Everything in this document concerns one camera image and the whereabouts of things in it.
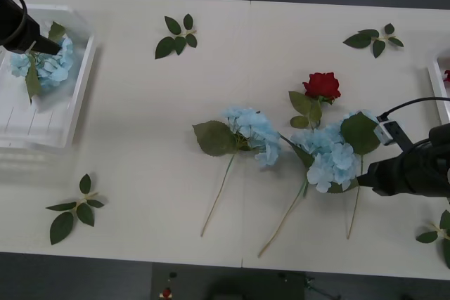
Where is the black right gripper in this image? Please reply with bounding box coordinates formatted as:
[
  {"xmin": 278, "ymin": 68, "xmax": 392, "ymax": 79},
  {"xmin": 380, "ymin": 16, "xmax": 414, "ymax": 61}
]
[{"xmin": 357, "ymin": 154, "xmax": 413, "ymax": 198}]

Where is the loose green leaf twig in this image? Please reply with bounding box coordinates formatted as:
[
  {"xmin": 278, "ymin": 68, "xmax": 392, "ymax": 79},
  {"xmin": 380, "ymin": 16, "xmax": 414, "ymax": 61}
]
[
  {"xmin": 415, "ymin": 209, "xmax": 450, "ymax": 244},
  {"xmin": 155, "ymin": 13, "xmax": 199, "ymax": 60},
  {"xmin": 45, "ymin": 173, "xmax": 106, "ymax": 246},
  {"xmin": 342, "ymin": 22, "xmax": 405, "ymax": 60}
]

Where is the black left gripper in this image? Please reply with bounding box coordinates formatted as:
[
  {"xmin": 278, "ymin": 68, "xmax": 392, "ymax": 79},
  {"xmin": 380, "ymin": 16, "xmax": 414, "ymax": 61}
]
[{"xmin": 0, "ymin": 0, "xmax": 61, "ymax": 56}]

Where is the shallow white box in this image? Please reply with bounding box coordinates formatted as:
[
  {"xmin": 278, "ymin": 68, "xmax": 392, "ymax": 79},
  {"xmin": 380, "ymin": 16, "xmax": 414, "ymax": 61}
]
[
  {"xmin": 0, "ymin": 4, "xmax": 98, "ymax": 152},
  {"xmin": 426, "ymin": 54, "xmax": 450, "ymax": 133}
]

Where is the pale blue artificial flower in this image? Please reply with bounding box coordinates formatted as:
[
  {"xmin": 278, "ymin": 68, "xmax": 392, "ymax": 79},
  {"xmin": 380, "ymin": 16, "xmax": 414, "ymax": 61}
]
[
  {"xmin": 257, "ymin": 133, "xmax": 360, "ymax": 258},
  {"xmin": 8, "ymin": 20, "xmax": 75, "ymax": 105},
  {"xmin": 192, "ymin": 104, "xmax": 283, "ymax": 238},
  {"xmin": 290, "ymin": 109, "xmax": 382, "ymax": 240}
]

